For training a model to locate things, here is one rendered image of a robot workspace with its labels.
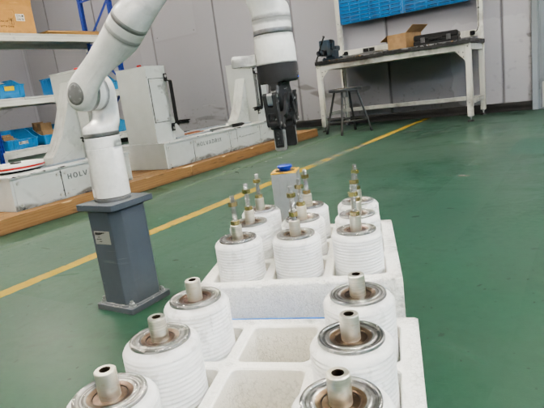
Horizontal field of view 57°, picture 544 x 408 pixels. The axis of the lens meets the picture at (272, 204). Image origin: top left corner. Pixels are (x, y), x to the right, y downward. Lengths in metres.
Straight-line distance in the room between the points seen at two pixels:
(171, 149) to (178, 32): 4.30
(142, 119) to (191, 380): 3.19
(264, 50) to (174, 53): 6.97
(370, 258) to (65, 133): 2.62
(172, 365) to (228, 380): 0.10
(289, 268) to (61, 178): 2.27
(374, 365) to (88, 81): 1.01
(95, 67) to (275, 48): 0.55
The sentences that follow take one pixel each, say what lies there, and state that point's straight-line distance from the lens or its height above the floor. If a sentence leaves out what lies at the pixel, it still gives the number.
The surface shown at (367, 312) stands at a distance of 0.66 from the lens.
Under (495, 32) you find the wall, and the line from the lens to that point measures 5.89.
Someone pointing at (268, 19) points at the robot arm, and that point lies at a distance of 0.93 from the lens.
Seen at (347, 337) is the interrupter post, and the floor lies 0.26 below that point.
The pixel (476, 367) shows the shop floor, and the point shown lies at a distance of 1.03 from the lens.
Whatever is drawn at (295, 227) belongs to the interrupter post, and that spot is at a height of 0.27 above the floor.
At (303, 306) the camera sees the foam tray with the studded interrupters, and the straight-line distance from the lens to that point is 0.97.
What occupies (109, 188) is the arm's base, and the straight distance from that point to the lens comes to 1.39.
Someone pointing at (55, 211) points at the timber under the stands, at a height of 0.04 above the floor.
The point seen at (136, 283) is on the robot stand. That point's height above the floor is 0.07.
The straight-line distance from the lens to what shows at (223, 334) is 0.75.
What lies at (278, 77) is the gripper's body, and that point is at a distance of 0.92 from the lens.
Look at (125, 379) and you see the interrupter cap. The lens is 0.59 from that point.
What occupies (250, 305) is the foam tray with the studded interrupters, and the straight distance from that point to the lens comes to 0.98.
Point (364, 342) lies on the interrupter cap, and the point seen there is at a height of 0.25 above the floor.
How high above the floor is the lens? 0.53
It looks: 13 degrees down
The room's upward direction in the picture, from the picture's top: 7 degrees counter-clockwise
